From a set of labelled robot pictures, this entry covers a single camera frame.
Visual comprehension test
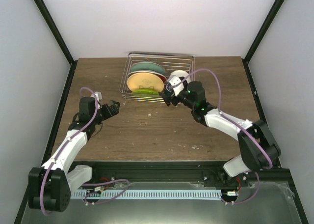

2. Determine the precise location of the red teal floral plate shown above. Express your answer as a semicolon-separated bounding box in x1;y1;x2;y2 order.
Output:
156;73;167;82

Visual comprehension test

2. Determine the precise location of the white scalloped bowl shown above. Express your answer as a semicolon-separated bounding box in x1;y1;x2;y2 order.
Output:
168;70;191;85

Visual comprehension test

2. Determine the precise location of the lime green round plate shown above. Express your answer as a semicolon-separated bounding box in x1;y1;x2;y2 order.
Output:
132;88;159;95

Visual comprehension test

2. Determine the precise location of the peach orange round plate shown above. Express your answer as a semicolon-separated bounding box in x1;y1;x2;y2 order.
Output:
127;72;164;92

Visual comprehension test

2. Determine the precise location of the metal wire dish rack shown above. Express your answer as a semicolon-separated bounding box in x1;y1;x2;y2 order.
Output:
120;52;195;102

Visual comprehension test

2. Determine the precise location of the light green round plate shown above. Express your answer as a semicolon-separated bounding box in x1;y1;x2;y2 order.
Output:
131;62;165;74

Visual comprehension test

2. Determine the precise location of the dark blue mug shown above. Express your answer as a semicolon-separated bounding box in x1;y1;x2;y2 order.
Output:
165;83;172;92

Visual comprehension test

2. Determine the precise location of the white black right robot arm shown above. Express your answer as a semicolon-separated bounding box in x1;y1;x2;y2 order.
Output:
159;81;281;186

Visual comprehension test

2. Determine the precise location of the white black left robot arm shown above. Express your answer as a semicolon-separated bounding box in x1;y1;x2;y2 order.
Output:
28;96;120;214

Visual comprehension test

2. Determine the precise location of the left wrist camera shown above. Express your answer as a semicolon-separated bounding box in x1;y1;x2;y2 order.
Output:
92;91;103;104

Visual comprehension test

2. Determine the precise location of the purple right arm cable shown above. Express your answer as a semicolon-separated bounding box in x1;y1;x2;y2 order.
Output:
171;68;273;205

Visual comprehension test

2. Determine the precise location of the black aluminium frame rail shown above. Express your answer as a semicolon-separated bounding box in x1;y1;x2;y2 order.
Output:
31;161;290;185

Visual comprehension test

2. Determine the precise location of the light blue slotted cable duct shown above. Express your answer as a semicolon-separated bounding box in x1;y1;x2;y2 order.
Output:
70;189;222;200

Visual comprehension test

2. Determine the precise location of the left black frame post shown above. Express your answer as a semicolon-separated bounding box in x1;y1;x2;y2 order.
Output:
26;0;75;65

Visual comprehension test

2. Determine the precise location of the black frame post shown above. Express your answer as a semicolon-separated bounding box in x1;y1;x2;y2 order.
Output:
244;0;292;61
26;0;75;65

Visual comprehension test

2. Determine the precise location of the right black frame post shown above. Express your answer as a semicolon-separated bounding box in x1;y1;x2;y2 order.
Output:
244;0;292;61

